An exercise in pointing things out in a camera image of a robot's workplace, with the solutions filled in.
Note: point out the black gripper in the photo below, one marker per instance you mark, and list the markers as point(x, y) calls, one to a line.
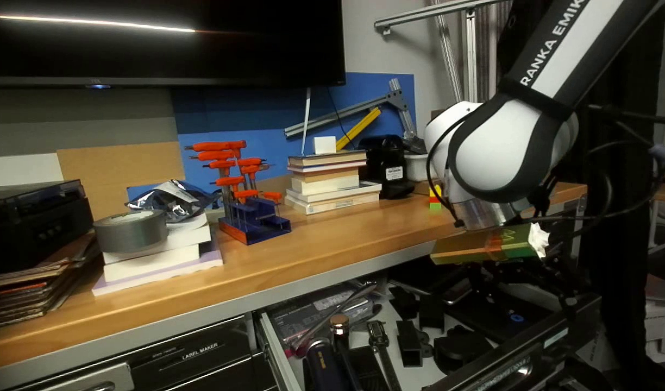
point(525, 276)

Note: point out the grey metal tool drawer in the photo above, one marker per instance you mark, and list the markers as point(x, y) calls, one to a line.
point(564, 332)

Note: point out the black plastic bracket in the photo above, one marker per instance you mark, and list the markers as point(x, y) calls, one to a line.
point(402, 301)

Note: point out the small black plastic clip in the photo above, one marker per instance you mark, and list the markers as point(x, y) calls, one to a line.
point(409, 344)

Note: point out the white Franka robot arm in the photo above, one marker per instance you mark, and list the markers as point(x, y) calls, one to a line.
point(507, 144)

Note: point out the black labelled drawer front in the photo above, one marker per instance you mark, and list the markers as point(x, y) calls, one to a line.
point(193, 349)
point(230, 376)

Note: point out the grey drawer front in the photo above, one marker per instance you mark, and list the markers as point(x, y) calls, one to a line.
point(95, 379)

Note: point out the black flat electronic device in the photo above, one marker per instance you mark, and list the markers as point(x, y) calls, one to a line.
point(491, 318)

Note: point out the black digital scale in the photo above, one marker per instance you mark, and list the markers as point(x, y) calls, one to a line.
point(459, 288)

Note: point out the black rounded pouch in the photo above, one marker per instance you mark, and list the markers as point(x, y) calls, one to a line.
point(459, 348)

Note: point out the black curtain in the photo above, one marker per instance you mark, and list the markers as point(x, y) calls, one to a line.
point(622, 305)

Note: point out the colourful toy blocks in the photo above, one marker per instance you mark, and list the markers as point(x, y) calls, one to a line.
point(432, 207)

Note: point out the white plastic bin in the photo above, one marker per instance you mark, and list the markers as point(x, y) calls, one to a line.
point(416, 168)

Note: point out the silver foil pouch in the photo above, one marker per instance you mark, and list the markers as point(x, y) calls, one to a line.
point(351, 305)

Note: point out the black device white label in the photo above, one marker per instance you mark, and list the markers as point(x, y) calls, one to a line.
point(379, 155)

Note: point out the black flashlight silver head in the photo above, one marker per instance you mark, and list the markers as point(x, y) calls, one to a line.
point(337, 326)

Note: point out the stack of books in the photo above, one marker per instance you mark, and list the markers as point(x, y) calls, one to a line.
point(340, 200)

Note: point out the grey metal rod tool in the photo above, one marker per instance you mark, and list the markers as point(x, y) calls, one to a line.
point(404, 115)

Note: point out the thick cream book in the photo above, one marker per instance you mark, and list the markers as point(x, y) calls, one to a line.
point(324, 183)

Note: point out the yellow ruler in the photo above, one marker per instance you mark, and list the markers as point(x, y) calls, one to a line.
point(359, 128)

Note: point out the blue tool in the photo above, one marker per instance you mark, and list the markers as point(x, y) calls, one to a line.
point(322, 370)

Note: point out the thin dark cover book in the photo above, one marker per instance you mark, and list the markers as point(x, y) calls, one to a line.
point(324, 159)

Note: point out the small white card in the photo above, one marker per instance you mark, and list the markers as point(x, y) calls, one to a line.
point(324, 144)

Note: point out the long aluminium bar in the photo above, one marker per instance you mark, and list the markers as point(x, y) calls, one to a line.
point(347, 110)

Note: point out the blue hex key stand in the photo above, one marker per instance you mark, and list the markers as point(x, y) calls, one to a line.
point(263, 227)

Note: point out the thin white rod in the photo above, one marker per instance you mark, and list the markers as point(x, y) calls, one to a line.
point(307, 108)

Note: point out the blue backing board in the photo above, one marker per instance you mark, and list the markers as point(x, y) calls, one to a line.
point(260, 115)

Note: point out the crumpled silver foil bag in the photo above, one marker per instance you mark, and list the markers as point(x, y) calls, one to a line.
point(169, 197)

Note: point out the pale lilac board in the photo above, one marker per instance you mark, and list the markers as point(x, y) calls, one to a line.
point(159, 281)

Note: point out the brown cardboard sheet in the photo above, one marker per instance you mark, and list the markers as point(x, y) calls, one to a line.
point(115, 173)

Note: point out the large black monitor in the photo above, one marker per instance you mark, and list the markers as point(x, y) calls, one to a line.
point(165, 49)

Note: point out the stack of dark folders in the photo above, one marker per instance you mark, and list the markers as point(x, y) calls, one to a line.
point(29, 288)

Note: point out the black electronic device stack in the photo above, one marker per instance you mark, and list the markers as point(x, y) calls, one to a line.
point(29, 224)

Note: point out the gold wrist camera bar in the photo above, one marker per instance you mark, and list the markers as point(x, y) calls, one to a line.
point(486, 246)

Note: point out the aluminium frame post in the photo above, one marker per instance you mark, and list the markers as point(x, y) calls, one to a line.
point(468, 57)

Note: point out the silver wall rail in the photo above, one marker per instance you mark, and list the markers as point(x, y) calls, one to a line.
point(420, 15)

